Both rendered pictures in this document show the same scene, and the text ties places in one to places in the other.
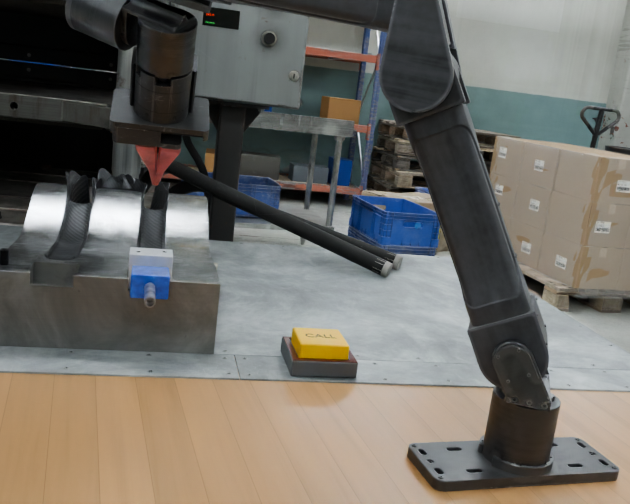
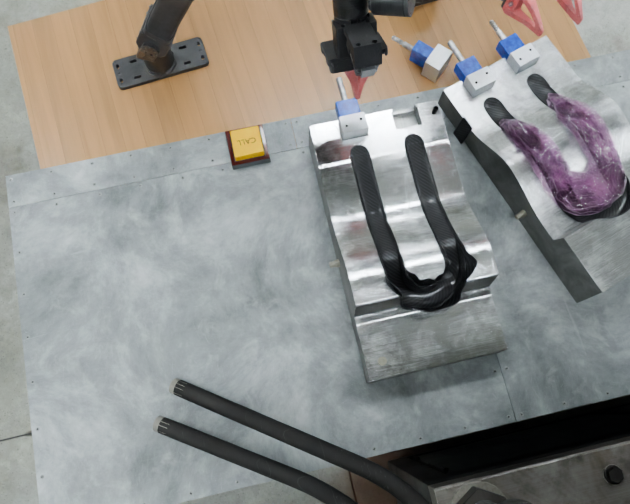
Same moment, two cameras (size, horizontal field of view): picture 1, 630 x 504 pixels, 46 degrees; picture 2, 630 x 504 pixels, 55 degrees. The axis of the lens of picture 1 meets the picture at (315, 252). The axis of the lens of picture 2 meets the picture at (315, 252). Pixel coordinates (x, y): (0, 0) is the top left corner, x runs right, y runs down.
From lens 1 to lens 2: 1.63 m
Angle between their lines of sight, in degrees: 92
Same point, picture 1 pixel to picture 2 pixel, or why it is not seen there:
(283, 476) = (262, 37)
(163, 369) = (331, 117)
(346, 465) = (236, 50)
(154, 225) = (381, 238)
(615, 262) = not seen: outside the picture
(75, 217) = (441, 227)
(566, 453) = (132, 70)
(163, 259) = (344, 116)
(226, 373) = (298, 121)
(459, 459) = (187, 54)
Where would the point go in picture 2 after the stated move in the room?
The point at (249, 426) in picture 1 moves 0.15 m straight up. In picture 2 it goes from (280, 72) to (276, 30)
